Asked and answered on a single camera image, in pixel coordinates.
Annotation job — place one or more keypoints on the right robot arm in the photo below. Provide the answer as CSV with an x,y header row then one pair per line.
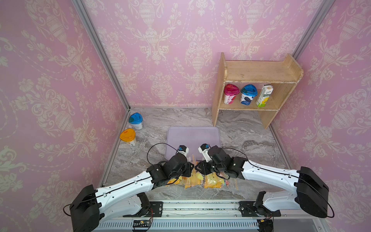
x,y
300,189

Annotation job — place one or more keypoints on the lilac plastic tray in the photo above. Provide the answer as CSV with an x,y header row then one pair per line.
x,y
193,138

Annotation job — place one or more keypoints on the pink lid cup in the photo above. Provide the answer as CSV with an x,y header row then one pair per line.
x,y
230,93

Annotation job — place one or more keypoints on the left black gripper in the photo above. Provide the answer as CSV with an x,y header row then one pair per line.
x,y
189,165

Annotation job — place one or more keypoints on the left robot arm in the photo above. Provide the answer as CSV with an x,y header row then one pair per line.
x,y
94,205

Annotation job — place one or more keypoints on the orange lid cup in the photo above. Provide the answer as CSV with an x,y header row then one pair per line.
x,y
128,136

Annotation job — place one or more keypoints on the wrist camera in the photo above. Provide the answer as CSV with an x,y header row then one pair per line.
x,y
182,149
203,149

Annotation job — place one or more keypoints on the green white carton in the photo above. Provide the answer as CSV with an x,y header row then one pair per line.
x,y
265,94

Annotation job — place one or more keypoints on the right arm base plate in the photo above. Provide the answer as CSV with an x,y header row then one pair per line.
x,y
248,209

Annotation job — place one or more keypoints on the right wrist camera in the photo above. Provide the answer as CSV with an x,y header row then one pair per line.
x,y
203,149

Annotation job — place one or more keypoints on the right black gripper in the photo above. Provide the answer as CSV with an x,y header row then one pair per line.
x,y
203,166

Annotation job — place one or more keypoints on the aluminium rail frame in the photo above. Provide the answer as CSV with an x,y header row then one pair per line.
x,y
213,216

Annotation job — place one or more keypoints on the blue lid cup on table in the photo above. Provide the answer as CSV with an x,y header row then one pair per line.
x,y
136,121

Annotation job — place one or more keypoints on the blue lid cup on shelf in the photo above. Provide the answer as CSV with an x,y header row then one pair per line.
x,y
248,93

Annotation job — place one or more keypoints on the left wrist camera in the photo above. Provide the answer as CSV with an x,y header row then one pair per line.
x,y
182,149

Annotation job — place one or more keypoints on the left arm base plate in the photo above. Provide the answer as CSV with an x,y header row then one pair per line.
x,y
153,208

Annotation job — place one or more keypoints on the candy ziploc bag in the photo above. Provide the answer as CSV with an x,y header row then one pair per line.
x,y
175,181
219,181
196,179

